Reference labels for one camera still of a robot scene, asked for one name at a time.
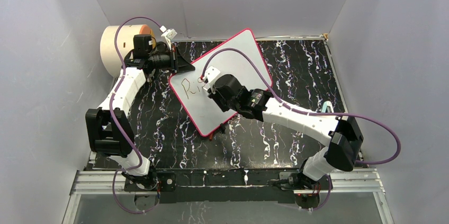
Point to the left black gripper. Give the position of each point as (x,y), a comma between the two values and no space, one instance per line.
(178,63)

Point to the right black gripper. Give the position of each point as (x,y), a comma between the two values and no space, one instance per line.
(215,96)

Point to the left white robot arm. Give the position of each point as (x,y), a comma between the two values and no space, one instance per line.
(108,128)

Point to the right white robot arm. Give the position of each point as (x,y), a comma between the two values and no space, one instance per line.
(340,136)

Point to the black whiteboard stand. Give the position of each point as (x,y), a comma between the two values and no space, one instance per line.
(222,128)

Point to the cream cylindrical drawer box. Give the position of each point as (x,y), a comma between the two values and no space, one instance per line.
(109,55)

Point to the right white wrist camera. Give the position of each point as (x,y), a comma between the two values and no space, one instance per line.
(211,75)

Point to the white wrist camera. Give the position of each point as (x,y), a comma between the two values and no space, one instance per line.
(167,35)
(211,75)

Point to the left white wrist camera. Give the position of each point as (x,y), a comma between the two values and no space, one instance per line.
(167,35)

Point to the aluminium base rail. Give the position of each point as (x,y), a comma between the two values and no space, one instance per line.
(227,196)

